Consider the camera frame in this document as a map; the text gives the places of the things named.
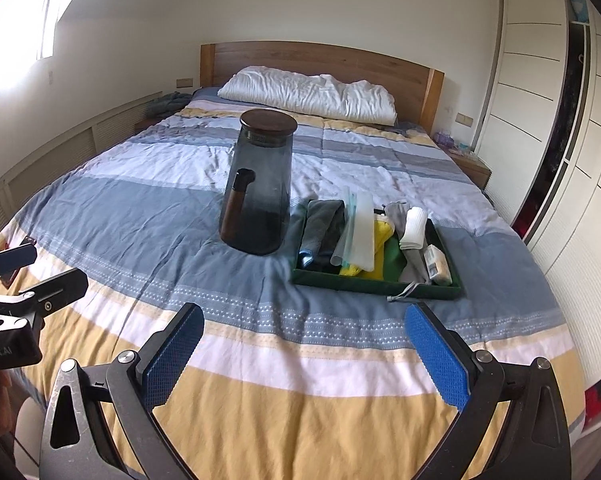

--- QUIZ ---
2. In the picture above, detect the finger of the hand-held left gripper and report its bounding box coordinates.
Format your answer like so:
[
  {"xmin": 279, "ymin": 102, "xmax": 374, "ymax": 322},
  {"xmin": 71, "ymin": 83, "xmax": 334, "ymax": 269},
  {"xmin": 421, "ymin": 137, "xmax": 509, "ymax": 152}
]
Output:
[
  {"xmin": 0, "ymin": 267, "xmax": 90, "ymax": 331},
  {"xmin": 0, "ymin": 242, "xmax": 38, "ymax": 281}
]

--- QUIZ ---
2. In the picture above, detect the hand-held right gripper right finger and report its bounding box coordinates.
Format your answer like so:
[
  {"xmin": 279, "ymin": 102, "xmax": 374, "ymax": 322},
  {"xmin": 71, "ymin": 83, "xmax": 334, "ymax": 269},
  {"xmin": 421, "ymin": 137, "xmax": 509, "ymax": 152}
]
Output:
[{"xmin": 405, "ymin": 301, "xmax": 574, "ymax": 480}]

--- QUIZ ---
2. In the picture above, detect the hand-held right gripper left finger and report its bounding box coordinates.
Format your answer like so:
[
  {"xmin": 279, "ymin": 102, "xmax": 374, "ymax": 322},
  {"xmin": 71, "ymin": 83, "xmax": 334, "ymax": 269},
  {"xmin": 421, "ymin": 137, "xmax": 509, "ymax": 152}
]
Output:
[{"xmin": 39, "ymin": 302, "xmax": 206, "ymax": 480}]

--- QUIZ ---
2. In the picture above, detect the tissue packet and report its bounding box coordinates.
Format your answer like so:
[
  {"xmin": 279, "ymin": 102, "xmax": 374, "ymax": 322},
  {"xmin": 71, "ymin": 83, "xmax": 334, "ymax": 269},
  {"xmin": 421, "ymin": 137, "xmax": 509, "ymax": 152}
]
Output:
[{"xmin": 425, "ymin": 245, "xmax": 454, "ymax": 286}]

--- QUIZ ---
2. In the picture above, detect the light grey fleece cloth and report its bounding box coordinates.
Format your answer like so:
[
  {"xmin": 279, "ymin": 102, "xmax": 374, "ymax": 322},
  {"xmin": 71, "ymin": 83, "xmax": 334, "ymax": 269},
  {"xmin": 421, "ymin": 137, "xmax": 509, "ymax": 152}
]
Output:
[{"xmin": 385, "ymin": 201, "xmax": 431, "ymax": 305}]

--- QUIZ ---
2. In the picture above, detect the green tray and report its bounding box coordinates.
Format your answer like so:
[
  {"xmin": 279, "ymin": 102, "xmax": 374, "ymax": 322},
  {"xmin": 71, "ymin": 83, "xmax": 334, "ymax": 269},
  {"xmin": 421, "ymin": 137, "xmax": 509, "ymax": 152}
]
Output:
[{"xmin": 290, "ymin": 200, "xmax": 465, "ymax": 302}]

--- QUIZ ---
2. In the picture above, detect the yellow towel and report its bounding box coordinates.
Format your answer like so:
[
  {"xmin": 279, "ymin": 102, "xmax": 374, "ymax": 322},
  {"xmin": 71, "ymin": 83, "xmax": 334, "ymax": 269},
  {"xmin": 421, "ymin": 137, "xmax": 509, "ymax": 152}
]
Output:
[{"xmin": 341, "ymin": 215, "xmax": 396, "ymax": 279}]

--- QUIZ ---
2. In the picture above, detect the white towel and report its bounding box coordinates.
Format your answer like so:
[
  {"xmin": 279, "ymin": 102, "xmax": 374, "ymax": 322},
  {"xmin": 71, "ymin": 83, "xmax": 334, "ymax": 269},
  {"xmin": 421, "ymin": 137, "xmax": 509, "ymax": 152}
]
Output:
[{"xmin": 399, "ymin": 206, "xmax": 428, "ymax": 251}]

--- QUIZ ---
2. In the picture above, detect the dark grey towel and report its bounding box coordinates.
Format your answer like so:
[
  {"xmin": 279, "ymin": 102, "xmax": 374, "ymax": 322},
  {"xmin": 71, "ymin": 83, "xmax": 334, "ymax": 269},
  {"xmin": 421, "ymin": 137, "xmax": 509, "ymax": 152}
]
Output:
[{"xmin": 298, "ymin": 200, "xmax": 346, "ymax": 268}]

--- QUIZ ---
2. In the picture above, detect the person's left hand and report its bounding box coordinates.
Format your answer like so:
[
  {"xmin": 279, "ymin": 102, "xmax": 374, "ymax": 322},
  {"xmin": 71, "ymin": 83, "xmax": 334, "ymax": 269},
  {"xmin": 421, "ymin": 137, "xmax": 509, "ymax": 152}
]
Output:
[{"xmin": 0, "ymin": 371, "xmax": 15, "ymax": 437}]

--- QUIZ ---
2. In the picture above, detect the smartphone with brown case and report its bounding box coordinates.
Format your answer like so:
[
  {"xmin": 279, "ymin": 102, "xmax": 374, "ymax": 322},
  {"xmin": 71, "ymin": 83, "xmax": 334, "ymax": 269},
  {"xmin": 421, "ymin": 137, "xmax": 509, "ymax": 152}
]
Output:
[{"xmin": 0, "ymin": 235, "xmax": 37, "ymax": 283}]

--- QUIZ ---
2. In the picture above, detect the wooden bed with striped duvet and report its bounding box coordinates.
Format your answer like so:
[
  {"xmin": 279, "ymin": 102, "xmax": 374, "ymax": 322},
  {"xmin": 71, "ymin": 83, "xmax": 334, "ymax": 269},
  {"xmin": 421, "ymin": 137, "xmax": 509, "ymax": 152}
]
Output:
[{"xmin": 0, "ymin": 97, "xmax": 589, "ymax": 480}]

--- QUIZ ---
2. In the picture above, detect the dark glass pitcher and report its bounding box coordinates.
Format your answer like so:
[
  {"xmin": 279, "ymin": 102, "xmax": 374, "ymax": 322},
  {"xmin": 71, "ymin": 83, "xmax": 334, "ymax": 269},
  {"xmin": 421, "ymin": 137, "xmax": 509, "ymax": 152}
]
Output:
[{"xmin": 219, "ymin": 108, "xmax": 298, "ymax": 257}]

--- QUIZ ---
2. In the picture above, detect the wooden nightstand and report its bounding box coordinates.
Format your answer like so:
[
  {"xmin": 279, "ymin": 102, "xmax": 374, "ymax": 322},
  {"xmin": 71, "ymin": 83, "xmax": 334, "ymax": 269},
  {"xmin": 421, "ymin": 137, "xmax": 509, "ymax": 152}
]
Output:
[{"xmin": 433, "ymin": 130, "xmax": 492, "ymax": 191}]

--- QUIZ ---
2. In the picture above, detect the dark grey cloth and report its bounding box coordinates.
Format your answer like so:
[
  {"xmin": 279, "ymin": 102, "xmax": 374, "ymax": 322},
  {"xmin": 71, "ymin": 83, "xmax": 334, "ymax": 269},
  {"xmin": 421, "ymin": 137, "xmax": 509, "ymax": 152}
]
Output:
[{"xmin": 145, "ymin": 91, "xmax": 194, "ymax": 118}]

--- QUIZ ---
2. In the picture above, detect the window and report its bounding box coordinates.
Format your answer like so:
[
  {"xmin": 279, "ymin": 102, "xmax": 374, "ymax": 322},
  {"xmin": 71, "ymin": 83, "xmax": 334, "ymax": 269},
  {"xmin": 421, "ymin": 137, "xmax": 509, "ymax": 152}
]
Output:
[{"xmin": 0, "ymin": 0, "xmax": 78, "ymax": 88}]

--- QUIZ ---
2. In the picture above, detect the white wardrobe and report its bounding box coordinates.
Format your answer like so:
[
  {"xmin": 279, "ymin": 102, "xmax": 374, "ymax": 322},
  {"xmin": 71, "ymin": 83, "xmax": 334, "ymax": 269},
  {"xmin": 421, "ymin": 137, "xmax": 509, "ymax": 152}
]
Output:
[{"xmin": 473, "ymin": 0, "xmax": 601, "ymax": 411}]

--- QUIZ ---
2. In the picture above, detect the white pillow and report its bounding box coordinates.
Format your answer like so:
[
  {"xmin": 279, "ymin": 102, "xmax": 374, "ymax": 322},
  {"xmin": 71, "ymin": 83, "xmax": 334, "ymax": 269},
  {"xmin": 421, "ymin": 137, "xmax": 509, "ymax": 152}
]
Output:
[{"xmin": 217, "ymin": 66, "xmax": 398, "ymax": 126}]

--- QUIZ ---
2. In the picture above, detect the wooden headboard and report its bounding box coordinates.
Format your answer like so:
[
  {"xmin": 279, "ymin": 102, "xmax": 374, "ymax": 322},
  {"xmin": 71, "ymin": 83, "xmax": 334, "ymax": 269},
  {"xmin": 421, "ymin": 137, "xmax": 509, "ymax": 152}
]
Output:
[{"xmin": 200, "ymin": 41, "xmax": 445, "ymax": 133}]

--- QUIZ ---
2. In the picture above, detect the beige slatted wall panel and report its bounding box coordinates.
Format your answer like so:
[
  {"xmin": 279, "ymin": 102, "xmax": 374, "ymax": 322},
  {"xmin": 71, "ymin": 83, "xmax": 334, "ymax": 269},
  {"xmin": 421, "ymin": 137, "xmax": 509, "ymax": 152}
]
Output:
[{"xmin": 0, "ymin": 91, "xmax": 164, "ymax": 251}]

